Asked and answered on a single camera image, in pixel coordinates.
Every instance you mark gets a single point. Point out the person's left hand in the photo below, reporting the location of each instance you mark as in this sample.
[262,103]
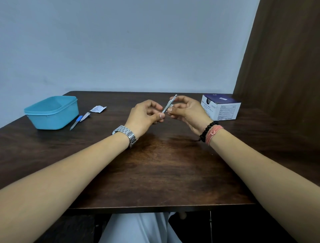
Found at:
[140,119]

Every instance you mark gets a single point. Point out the person's right hand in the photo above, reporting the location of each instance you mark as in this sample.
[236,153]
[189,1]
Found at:
[192,112]

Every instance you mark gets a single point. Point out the person's right thumb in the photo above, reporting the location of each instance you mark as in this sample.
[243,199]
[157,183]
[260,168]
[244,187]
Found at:
[175,109]

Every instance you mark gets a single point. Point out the person's left thumb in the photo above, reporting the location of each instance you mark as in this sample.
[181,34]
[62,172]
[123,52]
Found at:
[155,116]

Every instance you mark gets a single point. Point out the person's right forearm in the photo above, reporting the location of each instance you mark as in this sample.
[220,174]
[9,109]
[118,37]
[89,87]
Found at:
[265,180]

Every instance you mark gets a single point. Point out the person's left forearm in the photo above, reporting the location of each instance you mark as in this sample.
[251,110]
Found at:
[60,180]

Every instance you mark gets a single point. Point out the silver metal wristwatch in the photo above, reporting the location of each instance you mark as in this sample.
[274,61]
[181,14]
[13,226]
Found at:
[128,134]

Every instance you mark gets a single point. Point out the white and purple cardboard box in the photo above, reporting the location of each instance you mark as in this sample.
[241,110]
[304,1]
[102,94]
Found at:
[221,107]

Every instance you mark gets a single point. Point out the small white sachet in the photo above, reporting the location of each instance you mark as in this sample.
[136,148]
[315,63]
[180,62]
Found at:
[98,109]

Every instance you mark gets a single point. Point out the silver nail clipper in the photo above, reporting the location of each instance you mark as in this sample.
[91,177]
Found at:
[85,116]

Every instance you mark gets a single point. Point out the blue plastic container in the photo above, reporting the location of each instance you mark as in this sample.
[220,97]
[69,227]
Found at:
[52,113]

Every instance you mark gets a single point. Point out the person's white trousers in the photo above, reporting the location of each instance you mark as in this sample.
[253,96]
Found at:
[140,227]

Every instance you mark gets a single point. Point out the brown wooden panel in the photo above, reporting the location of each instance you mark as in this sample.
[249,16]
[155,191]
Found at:
[280,62]

